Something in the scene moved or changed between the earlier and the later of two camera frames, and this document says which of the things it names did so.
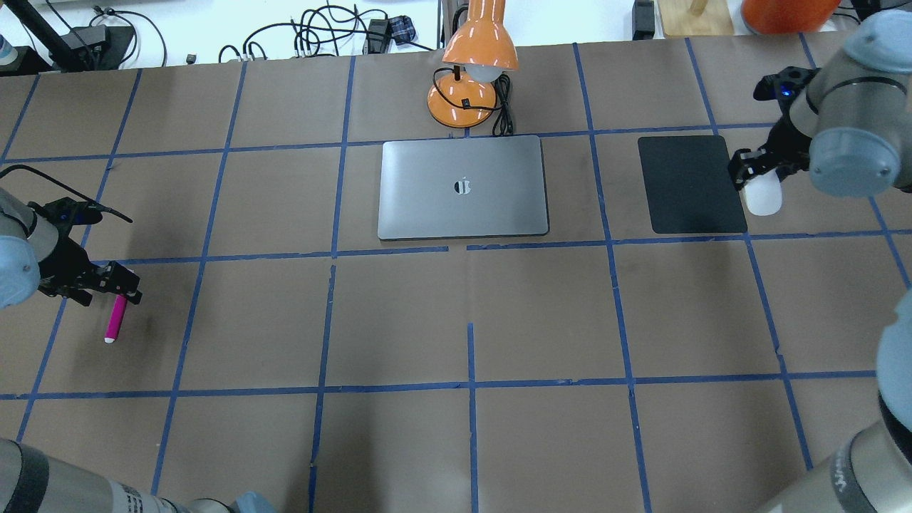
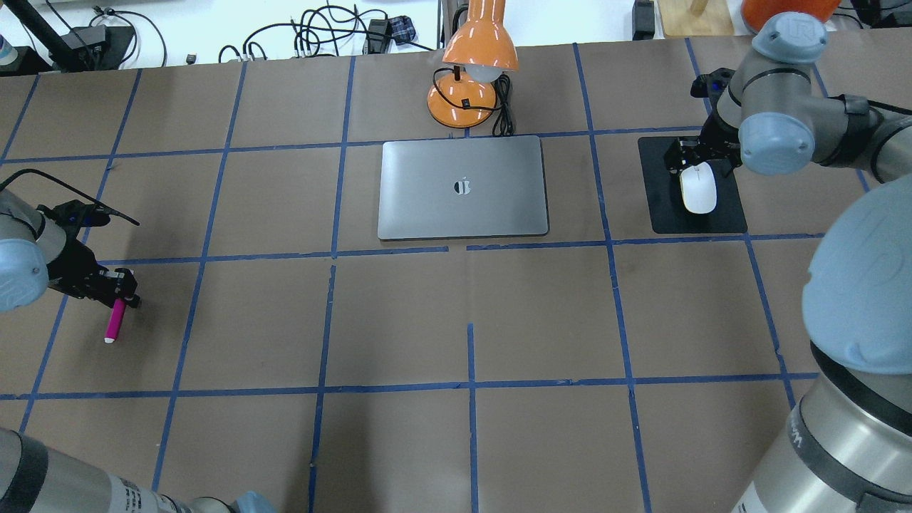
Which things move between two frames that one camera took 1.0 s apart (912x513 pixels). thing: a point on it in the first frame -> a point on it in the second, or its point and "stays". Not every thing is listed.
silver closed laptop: [462, 187] stays
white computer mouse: [763, 194] -> [699, 188]
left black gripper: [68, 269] stays
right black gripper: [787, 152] -> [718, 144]
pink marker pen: [115, 320] stays
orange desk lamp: [479, 50] stays
